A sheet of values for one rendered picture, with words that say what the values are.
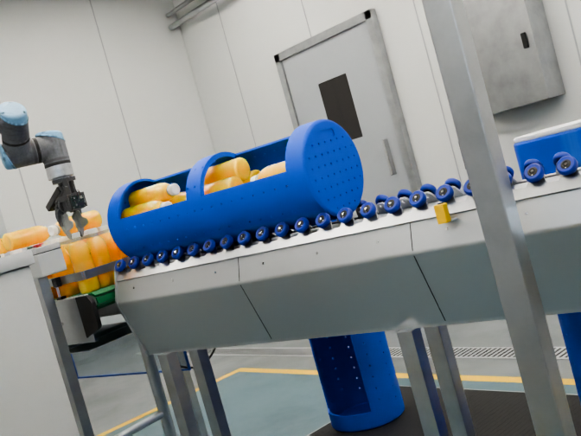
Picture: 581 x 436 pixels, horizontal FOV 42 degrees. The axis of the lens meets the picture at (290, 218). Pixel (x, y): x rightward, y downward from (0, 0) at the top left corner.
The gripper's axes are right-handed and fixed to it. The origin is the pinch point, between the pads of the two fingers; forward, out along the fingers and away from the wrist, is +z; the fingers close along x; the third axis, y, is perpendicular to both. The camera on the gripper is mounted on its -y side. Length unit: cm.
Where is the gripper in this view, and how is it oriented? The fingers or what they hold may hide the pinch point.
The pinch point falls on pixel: (74, 234)
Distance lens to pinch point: 274.2
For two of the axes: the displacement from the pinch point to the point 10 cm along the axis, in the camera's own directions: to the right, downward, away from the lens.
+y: 7.6, -1.8, -6.3
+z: 2.7, 9.6, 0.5
